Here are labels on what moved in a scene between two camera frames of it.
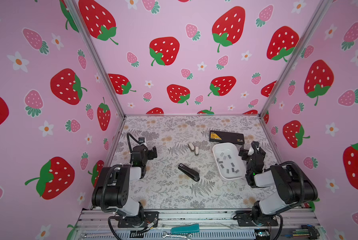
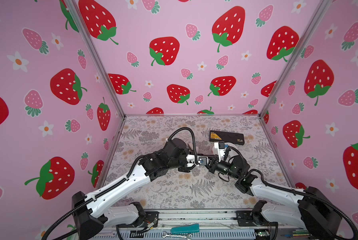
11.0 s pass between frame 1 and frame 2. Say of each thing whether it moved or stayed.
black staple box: stayed
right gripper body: moved
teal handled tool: stayed
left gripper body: moved
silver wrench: stayed
